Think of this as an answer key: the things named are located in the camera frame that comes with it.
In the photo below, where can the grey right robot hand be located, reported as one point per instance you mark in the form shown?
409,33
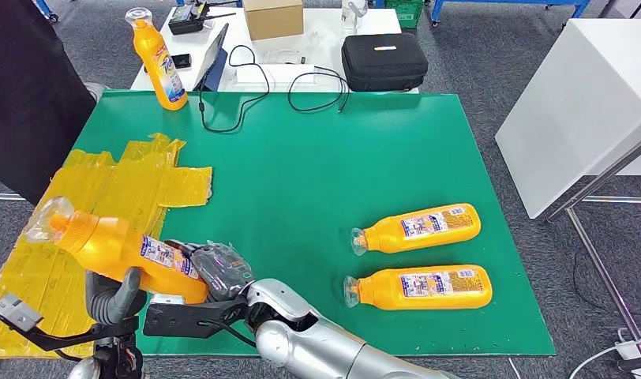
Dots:
224,272

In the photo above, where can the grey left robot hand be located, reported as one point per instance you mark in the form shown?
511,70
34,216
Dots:
114,308

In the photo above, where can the orange detergent bottle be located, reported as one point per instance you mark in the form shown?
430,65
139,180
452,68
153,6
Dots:
378,293
383,238
106,251
153,52

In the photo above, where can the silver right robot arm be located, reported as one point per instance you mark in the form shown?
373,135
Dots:
310,350

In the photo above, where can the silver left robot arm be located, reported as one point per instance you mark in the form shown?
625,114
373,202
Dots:
116,361

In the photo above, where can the green table mat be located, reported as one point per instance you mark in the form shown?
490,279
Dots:
299,183

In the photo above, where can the yellow taped sheet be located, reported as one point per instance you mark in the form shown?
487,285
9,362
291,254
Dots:
116,178

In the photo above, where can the tablet with blue cover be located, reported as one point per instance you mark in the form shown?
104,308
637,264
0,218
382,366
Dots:
211,61

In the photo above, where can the black smartphone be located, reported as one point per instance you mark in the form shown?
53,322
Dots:
182,61

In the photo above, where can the person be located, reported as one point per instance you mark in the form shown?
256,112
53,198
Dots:
33,104

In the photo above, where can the white desk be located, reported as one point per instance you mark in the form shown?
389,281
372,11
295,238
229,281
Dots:
328,47

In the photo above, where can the black radio device with antenna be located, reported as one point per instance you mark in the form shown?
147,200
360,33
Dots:
182,22

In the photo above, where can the cardboard box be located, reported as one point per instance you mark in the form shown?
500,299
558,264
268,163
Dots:
272,20

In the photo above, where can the black carrying case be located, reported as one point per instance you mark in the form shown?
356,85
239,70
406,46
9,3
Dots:
386,67

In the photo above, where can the clear plastic container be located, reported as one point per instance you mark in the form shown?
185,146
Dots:
353,11

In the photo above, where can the blue metal rack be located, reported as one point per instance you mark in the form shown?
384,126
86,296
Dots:
435,11
46,10

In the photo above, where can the green plastic crate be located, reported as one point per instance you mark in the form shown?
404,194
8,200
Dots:
405,14

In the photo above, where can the white side table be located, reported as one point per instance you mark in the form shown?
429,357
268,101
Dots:
571,104

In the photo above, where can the white power strip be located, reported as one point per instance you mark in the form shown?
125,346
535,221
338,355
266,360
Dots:
631,349

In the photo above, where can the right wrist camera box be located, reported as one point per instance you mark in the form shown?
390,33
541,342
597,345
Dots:
179,319

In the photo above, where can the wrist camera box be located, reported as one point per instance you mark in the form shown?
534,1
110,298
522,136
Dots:
179,319
17,312

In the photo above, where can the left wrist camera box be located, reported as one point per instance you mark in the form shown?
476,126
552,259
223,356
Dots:
17,312

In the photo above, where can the metal frame stand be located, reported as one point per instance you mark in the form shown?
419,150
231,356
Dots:
601,264
4,197

